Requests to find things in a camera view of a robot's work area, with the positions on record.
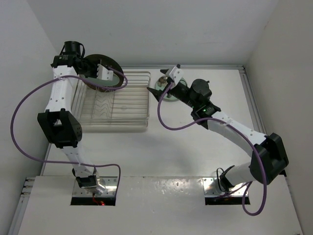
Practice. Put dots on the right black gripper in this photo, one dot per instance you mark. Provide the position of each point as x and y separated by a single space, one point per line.
158 94

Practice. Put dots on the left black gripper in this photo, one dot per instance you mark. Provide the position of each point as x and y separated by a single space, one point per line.
95 63

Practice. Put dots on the green flower plate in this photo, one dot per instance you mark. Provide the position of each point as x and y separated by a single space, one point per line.
161 84
115 82

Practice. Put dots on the brown ceramic plate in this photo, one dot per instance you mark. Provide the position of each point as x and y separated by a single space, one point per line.
110 64

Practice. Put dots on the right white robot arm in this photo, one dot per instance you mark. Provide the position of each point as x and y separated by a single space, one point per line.
267 152

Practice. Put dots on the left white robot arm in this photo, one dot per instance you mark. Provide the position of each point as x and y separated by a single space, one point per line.
59 125

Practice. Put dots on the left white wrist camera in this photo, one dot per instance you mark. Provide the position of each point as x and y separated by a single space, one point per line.
104 74

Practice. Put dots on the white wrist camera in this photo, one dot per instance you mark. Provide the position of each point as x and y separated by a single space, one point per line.
104 74
175 74

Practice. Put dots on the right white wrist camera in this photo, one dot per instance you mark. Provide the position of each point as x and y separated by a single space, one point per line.
175 74

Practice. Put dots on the wire dish rack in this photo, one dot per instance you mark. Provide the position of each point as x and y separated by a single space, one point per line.
123 110

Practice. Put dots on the aluminium frame rail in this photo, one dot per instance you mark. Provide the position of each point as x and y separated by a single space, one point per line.
254 113

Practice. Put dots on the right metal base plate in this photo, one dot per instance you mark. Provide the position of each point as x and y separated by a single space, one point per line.
211 189

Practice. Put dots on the metal base plate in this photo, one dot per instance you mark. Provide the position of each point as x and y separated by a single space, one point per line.
106 188
211 189

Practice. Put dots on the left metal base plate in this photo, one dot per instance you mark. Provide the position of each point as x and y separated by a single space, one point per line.
106 188

